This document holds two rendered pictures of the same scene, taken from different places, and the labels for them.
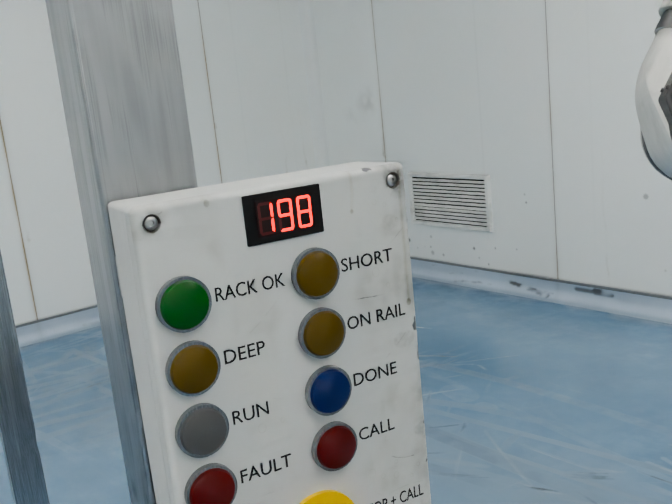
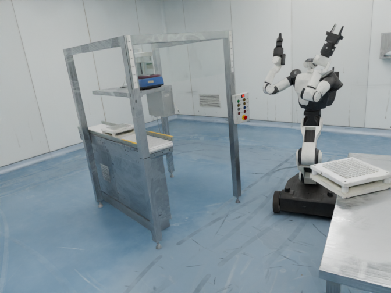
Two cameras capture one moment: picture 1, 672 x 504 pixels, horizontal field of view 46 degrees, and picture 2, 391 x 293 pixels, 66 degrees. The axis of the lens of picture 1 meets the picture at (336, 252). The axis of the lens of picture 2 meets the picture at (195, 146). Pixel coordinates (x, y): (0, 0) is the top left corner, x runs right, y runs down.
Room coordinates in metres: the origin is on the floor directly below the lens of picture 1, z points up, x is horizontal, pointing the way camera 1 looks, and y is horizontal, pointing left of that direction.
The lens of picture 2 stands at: (-2.12, 0.98, 1.47)
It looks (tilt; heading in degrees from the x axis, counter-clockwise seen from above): 17 degrees down; 349
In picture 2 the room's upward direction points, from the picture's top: 6 degrees counter-clockwise
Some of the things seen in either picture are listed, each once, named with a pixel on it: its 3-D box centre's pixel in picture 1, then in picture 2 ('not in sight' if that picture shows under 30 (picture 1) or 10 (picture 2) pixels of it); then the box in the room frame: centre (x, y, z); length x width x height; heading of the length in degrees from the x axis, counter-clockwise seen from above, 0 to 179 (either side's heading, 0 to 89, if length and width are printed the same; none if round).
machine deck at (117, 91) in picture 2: not in sight; (130, 90); (0.40, 0.99, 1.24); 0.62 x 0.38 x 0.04; 29
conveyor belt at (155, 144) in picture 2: not in sight; (118, 136); (0.74, 1.16, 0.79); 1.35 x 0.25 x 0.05; 29
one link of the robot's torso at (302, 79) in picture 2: not in sight; (316, 88); (0.25, -0.58, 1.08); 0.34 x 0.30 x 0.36; 6
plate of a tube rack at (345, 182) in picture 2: not in sight; (348, 170); (-0.98, 0.05, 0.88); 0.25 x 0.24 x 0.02; 91
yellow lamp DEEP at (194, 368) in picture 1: (194, 369); not in sight; (0.41, 0.08, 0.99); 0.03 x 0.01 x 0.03; 119
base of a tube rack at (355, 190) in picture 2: not in sight; (348, 180); (-0.98, 0.06, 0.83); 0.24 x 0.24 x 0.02; 1
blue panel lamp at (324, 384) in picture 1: (330, 391); not in sight; (0.45, 0.01, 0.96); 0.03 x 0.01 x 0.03; 119
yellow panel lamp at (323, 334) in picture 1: (323, 333); not in sight; (0.45, 0.01, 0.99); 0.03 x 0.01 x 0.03; 119
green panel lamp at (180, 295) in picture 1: (185, 304); not in sight; (0.41, 0.08, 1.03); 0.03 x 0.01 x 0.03; 119
